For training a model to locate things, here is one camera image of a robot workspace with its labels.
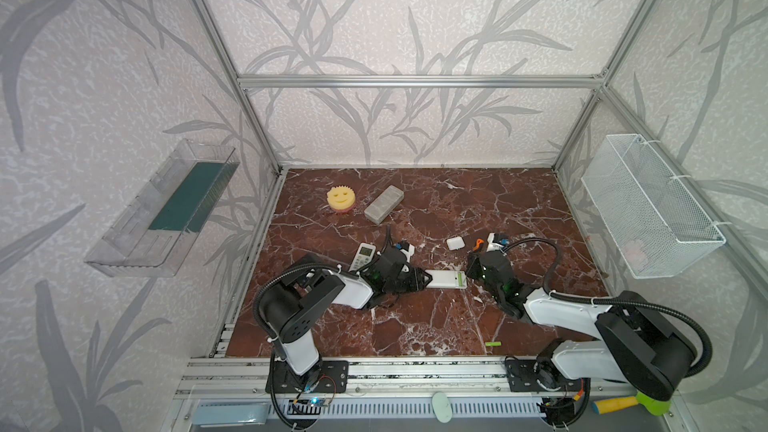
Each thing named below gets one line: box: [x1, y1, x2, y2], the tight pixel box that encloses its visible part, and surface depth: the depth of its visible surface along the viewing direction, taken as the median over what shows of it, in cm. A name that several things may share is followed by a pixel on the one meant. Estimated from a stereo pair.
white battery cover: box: [446, 236, 465, 251], surface depth 101 cm
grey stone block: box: [363, 185, 405, 225], surface depth 107 cm
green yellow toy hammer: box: [592, 392, 671, 416], surface depth 70 cm
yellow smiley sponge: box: [326, 185, 356, 214], surface depth 109 cm
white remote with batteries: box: [424, 270, 468, 289], surface depth 91 cm
